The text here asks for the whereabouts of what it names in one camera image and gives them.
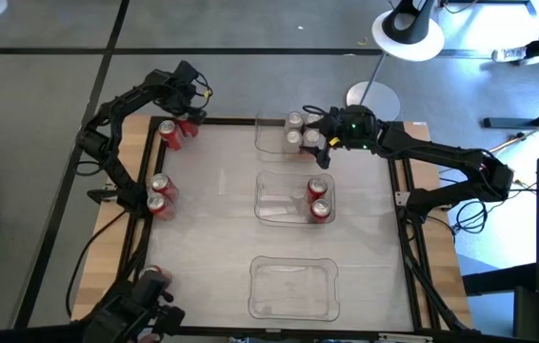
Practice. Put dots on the black furniture piece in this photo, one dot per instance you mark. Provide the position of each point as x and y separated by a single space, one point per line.
498 281

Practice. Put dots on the black frame crossbar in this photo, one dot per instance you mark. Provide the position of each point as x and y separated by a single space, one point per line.
36 335

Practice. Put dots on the grey round base with pole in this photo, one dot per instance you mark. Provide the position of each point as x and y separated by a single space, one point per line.
374 102

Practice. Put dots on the silver frame mounting plate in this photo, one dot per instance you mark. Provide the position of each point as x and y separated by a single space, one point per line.
401 198

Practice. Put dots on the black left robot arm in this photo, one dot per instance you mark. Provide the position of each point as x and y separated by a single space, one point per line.
107 157

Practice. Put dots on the red soda can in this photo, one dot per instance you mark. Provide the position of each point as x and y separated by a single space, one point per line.
317 188
321 209

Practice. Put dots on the black handheld video camera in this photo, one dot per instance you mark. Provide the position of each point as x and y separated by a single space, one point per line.
126 309

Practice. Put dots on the person's hand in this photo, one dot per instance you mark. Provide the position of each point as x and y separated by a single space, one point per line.
148 338

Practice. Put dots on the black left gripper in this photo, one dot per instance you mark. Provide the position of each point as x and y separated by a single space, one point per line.
179 86

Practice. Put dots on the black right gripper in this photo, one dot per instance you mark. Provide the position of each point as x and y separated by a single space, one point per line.
355 128

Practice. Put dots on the person's shoe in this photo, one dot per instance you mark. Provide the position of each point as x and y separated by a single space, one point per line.
507 54

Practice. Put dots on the clear plastic bin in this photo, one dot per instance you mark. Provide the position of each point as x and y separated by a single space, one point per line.
293 290
269 143
279 200

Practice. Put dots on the small yellow floor scrap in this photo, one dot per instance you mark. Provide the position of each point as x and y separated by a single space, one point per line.
363 42

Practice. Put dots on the black desk leg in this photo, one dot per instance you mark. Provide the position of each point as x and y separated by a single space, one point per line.
503 123

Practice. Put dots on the white glossy surface sheet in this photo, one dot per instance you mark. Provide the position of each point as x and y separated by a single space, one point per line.
203 238

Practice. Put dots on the black curved stand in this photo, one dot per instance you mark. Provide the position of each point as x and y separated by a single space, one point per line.
407 24

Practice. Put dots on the black aluminium table frame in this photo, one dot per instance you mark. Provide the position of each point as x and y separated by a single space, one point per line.
231 121

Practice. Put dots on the white round disc base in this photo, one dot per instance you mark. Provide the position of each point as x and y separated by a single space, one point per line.
412 52

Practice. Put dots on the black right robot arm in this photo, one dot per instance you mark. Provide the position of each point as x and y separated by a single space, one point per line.
441 157

